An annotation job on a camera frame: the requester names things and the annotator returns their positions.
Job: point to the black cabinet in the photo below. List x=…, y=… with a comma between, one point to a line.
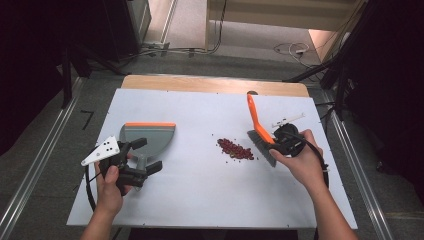
x=120, y=26

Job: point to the light wooden furniture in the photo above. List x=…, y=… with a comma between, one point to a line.
x=266, y=13

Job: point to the white board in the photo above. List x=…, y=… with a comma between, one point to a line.
x=200, y=203

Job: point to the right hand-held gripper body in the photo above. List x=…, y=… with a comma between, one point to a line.
x=290, y=143

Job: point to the black metal stand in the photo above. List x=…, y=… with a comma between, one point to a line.
x=340, y=93
x=66, y=83

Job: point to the person's left hand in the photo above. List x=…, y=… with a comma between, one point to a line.
x=108, y=200

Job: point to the person's dark clothing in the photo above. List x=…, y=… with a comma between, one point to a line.
x=213, y=235

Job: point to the black curtain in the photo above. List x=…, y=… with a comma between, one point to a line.
x=26, y=66
x=396, y=83

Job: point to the wooden table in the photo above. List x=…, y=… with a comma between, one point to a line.
x=200, y=85

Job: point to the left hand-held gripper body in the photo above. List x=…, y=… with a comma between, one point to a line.
x=105, y=150

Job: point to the aluminium floor rail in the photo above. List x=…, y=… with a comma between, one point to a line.
x=375, y=210
x=50, y=136

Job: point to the person's right hand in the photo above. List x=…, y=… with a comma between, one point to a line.
x=306, y=166

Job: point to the group of red beans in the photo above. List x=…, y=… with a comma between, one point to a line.
x=235, y=150

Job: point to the grey dustpan with orange edge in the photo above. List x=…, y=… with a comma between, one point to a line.
x=150, y=133

